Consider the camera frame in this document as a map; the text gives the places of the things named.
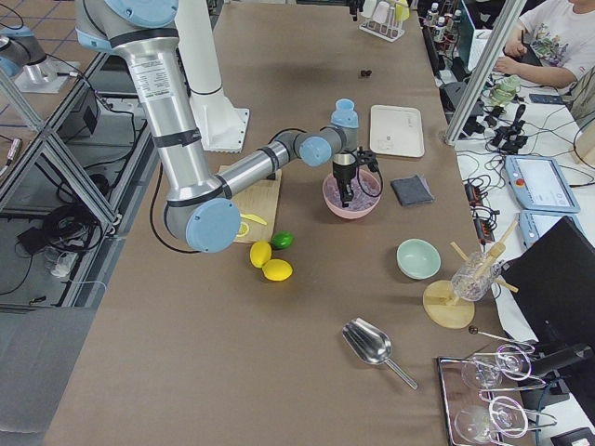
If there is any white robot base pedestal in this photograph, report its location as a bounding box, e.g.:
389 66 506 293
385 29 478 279
175 0 250 153

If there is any person in white shirt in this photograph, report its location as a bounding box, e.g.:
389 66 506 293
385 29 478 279
494 0 594 89

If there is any yellow lemon near board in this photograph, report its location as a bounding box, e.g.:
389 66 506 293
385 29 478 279
249 241 272 269

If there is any wine glass tray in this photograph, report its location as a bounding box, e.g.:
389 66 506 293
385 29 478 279
437 342 557 445

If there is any white bottle rack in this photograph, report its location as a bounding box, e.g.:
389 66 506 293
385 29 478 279
359 0 410 43

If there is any yellow lemon outer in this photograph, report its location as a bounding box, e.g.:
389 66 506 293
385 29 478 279
262 258 293 282

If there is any cream rabbit tray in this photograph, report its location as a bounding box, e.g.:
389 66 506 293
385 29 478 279
369 105 425 158

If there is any clear glass on rack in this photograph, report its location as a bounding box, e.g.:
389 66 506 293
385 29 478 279
451 252 502 302

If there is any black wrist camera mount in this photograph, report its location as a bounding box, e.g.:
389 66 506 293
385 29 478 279
355 147 378 173

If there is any lower lemon slice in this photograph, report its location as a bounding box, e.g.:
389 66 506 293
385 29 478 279
237 222 249 238

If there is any light green bowl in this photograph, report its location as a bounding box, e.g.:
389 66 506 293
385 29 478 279
396 239 442 280

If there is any yellow plastic knife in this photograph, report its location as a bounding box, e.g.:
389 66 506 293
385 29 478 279
241 214 268 226

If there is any pink bowl of ice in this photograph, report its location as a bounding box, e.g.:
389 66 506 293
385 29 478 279
322 169 382 219

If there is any blue teach pendant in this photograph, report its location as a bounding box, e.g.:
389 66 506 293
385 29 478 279
504 155 580 214

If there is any black monitor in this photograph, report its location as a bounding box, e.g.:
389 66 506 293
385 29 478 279
503 216 594 347

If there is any steel ice scoop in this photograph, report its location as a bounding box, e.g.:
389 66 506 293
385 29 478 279
342 318 418 389

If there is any round wooden rack base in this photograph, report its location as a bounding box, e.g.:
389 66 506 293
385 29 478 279
423 280 475 329

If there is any grey folded cloth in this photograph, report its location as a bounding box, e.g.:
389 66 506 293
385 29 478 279
390 175 435 206

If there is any wooden cutting board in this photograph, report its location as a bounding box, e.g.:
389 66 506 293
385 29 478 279
231 169 283 243

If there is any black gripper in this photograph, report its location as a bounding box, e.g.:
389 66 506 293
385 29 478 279
347 0 364 21
333 153 357 208

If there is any green lime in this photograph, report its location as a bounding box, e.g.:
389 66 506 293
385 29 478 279
271 231 295 250

